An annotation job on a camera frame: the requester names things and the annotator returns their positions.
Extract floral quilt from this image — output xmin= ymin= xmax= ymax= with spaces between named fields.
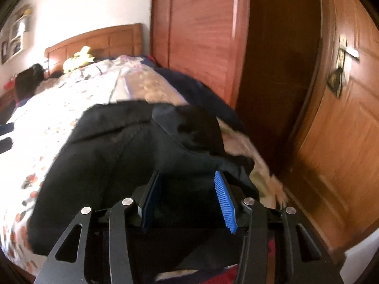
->
xmin=38 ymin=55 xmax=288 ymax=210

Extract wooden door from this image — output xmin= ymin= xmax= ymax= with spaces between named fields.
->
xmin=281 ymin=0 xmax=379 ymax=261

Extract yellow plush toy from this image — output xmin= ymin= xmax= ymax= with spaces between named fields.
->
xmin=63 ymin=46 xmax=95 ymax=73

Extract wooden bed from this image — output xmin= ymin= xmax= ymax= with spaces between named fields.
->
xmin=0 ymin=23 xmax=291 ymax=284

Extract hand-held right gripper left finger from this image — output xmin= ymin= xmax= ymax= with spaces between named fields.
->
xmin=34 ymin=170 xmax=162 ymax=284

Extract wooden louvred wardrobe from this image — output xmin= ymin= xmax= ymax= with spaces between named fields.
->
xmin=150 ymin=0 xmax=252 ymax=110

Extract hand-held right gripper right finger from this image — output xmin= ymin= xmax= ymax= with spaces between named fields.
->
xmin=214 ymin=170 xmax=344 ymax=284

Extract black double-breasted coat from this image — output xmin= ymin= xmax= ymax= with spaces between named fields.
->
xmin=27 ymin=101 xmax=261 ymax=273

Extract metal door handle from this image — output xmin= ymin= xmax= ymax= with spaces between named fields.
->
xmin=327 ymin=34 xmax=360 ymax=98

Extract white wall shelf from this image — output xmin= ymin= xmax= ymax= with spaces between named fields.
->
xmin=0 ymin=4 xmax=32 ymax=64

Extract orange fruit print bedsheet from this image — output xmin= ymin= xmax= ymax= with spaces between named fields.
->
xmin=0 ymin=62 xmax=154 ymax=273

